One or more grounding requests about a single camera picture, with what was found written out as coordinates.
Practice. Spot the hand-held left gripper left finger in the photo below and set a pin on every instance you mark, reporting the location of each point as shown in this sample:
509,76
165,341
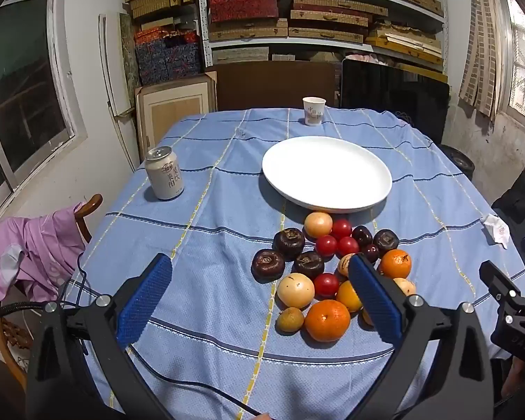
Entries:
144,302

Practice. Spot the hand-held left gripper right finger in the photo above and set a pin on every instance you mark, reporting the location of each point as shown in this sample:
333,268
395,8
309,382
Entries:
376,302

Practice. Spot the small yellow-green citrus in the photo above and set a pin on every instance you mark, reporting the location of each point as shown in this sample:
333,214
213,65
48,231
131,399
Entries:
366,316

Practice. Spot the small yellow-orange citrus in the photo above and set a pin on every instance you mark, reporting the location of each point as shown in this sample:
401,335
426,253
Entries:
348,297

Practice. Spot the small pale round fruit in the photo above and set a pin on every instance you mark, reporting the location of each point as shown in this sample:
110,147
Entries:
344,264
404,286

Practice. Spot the orange mandarin with stem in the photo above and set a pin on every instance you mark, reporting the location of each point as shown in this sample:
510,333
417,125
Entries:
394,263

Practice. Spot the dark red cherry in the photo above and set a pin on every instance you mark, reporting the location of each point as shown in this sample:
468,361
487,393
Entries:
370,252
362,235

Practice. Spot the large orange mandarin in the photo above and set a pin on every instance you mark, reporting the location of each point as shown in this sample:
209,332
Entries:
327,320

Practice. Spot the red cherry tomato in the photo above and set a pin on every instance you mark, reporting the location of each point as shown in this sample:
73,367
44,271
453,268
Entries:
341,229
326,245
347,245
326,284

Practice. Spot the dark purple water chestnut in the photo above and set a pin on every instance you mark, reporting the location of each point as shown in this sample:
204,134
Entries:
267,264
289,242
385,240
309,264

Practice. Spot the large cream round fruit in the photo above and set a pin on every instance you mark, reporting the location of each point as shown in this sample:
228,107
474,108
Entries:
295,290

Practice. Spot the small brown round fruit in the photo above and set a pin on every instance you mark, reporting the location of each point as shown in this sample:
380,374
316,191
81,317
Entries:
290,319

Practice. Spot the pinkish pale round fruit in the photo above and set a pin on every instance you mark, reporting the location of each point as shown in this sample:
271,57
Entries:
318,224

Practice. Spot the white round plate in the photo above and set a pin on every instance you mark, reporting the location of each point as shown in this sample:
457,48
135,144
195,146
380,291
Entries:
328,170

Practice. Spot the person's right hand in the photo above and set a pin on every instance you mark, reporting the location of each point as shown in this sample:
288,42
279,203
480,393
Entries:
523,376

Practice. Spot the crumpled white tissue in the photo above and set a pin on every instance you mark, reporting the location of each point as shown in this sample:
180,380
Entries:
496,229

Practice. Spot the dark clothing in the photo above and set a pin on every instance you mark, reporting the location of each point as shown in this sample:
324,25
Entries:
520,192

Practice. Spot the blue striped tablecloth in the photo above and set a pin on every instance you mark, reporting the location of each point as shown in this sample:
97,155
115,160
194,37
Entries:
201,227

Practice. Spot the wooden chair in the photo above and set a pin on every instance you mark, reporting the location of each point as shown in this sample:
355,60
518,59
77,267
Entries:
92,204

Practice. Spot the black round stool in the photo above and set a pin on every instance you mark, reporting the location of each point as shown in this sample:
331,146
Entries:
459,162

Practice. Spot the white beverage can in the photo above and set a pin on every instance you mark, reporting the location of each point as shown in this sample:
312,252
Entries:
165,175

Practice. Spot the pink garment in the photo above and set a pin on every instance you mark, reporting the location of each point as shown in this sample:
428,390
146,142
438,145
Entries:
26,249

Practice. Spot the bright patterned glass window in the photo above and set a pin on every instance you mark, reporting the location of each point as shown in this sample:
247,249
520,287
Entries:
523,61

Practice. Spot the wooden framed panel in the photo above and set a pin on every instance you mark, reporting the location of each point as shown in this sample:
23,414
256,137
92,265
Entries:
175,105

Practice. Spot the white paper cup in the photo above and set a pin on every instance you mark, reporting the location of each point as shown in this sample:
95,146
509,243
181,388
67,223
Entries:
313,111

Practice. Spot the black screen panel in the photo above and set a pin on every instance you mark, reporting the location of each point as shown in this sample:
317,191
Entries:
393,92

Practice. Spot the checked beige curtain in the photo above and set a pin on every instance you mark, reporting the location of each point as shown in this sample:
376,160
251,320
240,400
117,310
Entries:
479,43

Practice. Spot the white leaning board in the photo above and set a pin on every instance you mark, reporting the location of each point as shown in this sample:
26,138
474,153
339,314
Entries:
113,74

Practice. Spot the brown board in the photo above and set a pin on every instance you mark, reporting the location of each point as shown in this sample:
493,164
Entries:
275,87

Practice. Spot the stack of blue patterned boxes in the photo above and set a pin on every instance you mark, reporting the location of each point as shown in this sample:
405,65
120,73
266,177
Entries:
166,59

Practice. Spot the green marbled panel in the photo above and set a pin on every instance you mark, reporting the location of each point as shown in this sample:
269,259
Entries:
129,52

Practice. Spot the white framed sliding window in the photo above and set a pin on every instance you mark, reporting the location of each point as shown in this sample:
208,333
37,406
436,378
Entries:
22,83

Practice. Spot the white metal shelving unit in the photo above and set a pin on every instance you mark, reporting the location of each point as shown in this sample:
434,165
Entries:
203,30

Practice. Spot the shelf of patterned boxes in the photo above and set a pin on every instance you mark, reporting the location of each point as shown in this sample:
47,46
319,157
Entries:
323,19

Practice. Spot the large red patterned box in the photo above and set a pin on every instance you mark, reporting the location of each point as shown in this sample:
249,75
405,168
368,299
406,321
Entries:
243,6

